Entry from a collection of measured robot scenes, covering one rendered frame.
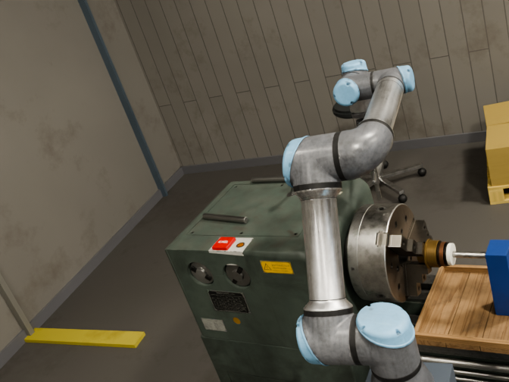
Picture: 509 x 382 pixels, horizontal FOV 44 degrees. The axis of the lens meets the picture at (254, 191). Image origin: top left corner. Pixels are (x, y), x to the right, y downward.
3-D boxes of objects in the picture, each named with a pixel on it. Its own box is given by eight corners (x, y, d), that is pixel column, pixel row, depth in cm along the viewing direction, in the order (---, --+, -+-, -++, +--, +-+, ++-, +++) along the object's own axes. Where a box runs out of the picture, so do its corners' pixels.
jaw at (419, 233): (395, 239, 203) (404, 215, 210) (398, 251, 205) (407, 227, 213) (429, 240, 197) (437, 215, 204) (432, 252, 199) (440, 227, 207)
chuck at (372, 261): (369, 320, 199) (349, 232, 188) (400, 268, 223) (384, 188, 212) (396, 322, 194) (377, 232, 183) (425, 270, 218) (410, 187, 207)
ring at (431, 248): (412, 249, 192) (442, 250, 187) (420, 232, 199) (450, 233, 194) (418, 273, 196) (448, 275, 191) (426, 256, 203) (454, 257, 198)
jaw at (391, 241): (390, 257, 199) (376, 247, 190) (391, 242, 200) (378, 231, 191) (424, 258, 193) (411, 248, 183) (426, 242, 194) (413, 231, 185)
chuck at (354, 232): (359, 319, 200) (338, 231, 190) (391, 268, 225) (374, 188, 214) (369, 320, 199) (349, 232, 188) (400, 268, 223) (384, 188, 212)
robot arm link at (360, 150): (382, 139, 135) (410, 52, 173) (334, 146, 140) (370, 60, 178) (394, 184, 140) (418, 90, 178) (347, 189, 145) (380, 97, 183)
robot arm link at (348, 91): (366, 76, 171) (374, 66, 181) (327, 83, 176) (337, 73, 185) (373, 104, 174) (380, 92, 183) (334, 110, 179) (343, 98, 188)
